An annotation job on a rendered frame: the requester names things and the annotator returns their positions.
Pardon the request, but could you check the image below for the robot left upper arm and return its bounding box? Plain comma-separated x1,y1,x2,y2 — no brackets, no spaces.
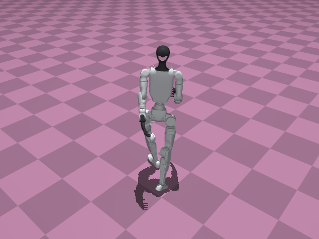
140,69,151,100

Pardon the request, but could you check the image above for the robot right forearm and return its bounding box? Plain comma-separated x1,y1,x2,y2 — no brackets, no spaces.
174,94,183,104

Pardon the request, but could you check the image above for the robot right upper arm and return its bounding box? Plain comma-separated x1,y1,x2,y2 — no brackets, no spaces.
173,70,183,101

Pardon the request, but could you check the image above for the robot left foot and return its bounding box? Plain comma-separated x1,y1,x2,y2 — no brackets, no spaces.
148,154,160,168

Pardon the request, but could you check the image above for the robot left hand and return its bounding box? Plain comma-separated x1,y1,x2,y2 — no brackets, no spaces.
140,115,150,137

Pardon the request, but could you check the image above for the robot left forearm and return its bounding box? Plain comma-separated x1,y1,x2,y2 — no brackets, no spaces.
138,92,147,120

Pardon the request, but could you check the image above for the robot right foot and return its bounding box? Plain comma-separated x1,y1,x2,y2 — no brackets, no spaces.
155,182,168,191

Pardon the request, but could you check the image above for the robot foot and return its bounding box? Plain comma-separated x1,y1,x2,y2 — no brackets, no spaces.
148,154,160,168
155,182,168,191

